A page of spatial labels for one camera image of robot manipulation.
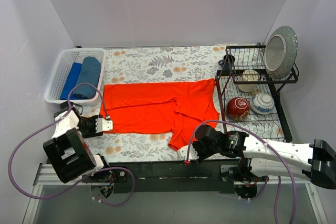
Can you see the grey blue rolled shirt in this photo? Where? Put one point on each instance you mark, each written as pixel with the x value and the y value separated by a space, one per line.
pixel 89 73

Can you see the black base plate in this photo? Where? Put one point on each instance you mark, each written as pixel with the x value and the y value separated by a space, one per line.
pixel 175 176

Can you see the floral patterned table cloth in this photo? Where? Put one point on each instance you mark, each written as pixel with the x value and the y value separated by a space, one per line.
pixel 142 65

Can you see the black wire dish rack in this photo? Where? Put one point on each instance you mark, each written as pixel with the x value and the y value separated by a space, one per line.
pixel 273 126

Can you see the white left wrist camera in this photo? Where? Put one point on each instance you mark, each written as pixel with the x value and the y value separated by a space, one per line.
pixel 104 124

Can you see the orange t shirt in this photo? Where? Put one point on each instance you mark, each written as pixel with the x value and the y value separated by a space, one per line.
pixel 154 108

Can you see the black cup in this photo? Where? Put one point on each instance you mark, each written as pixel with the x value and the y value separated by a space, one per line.
pixel 227 62

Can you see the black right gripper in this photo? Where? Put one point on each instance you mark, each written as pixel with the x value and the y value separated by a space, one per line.
pixel 200 149

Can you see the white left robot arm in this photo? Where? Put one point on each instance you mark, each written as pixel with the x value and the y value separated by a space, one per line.
pixel 67 151

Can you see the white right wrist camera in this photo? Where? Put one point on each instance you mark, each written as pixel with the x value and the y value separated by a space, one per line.
pixel 188 155

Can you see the white blue patterned bowl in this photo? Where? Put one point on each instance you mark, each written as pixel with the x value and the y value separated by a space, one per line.
pixel 262 103

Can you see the red bowl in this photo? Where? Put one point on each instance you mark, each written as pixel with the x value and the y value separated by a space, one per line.
pixel 238 108

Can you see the white plastic basket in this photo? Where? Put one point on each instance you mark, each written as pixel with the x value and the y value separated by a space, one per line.
pixel 62 68

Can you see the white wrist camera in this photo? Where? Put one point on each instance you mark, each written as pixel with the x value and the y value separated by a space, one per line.
pixel 188 155
pixel 104 124

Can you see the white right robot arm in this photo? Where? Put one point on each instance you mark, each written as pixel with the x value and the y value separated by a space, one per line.
pixel 313 162

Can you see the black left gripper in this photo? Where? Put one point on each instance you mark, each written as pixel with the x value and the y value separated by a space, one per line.
pixel 92 125

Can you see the grey patterned plate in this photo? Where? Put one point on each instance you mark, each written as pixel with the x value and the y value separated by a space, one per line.
pixel 280 52

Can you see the royal blue rolled shirt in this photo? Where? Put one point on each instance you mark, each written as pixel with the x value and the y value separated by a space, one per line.
pixel 71 80

